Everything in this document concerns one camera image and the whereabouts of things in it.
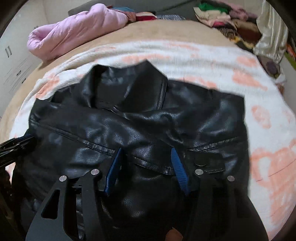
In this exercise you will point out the pile of folded clothes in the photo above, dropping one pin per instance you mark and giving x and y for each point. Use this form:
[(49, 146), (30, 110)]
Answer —
[(232, 20)]

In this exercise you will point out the white blanket with orange prints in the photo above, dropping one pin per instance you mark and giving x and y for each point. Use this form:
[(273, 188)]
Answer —
[(270, 122)]

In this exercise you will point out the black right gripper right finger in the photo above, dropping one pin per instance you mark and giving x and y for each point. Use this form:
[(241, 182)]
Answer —
[(214, 206)]

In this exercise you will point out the red and blue folded clothes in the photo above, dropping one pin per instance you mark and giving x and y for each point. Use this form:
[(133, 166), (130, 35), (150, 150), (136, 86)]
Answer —
[(144, 15)]

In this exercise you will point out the pink puffer jacket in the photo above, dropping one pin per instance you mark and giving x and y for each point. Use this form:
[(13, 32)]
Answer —
[(51, 41)]

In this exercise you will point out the white wardrobe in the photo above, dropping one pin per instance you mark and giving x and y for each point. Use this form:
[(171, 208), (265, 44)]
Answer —
[(17, 62)]

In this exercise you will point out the cream satin curtain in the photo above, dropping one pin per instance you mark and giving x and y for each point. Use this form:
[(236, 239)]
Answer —
[(274, 34)]

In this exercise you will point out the grey headboard cushion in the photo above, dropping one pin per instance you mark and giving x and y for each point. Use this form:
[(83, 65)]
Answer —
[(158, 7)]

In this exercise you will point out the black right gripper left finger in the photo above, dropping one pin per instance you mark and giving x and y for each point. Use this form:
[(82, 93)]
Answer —
[(56, 218)]

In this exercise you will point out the black leather jacket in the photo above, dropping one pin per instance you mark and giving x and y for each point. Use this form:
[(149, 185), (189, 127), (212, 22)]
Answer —
[(145, 114)]

